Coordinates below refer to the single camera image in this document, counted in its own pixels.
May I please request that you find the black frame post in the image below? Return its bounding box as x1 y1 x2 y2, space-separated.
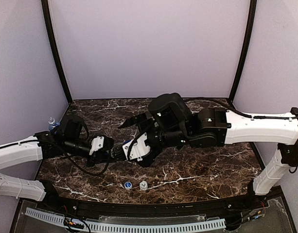
228 0 257 103
41 0 73 105

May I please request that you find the left black frame post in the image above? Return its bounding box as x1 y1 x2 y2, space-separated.
41 0 73 105

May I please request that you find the black front table rail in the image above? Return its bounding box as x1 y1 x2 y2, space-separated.
22 186 285 220

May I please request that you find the Pocari Sweat bottle blue label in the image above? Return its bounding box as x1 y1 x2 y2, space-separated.
48 117 60 131

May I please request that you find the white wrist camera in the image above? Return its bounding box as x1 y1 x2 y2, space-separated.
111 133 151 162
89 136 105 155

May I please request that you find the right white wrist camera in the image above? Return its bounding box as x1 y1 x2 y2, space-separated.
111 133 151 162

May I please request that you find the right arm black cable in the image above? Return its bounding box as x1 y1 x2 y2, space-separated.
184 97 298 121

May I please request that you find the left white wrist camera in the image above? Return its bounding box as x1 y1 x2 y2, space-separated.
89 136 105 155

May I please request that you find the white bottle cap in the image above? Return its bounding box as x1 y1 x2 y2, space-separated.
139 181 148 190

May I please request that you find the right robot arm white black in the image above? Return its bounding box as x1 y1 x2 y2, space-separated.
115 93 298 196

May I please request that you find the white slotted cable duct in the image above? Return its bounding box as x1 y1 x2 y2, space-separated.
25 207 226 233

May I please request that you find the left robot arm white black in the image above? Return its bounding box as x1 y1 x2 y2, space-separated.
0 115 114 201

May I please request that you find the right black frame post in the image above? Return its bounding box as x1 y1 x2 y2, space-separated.
228 0 257 103

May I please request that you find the blue white Pocari cap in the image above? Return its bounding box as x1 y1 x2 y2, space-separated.
124 181 133 190

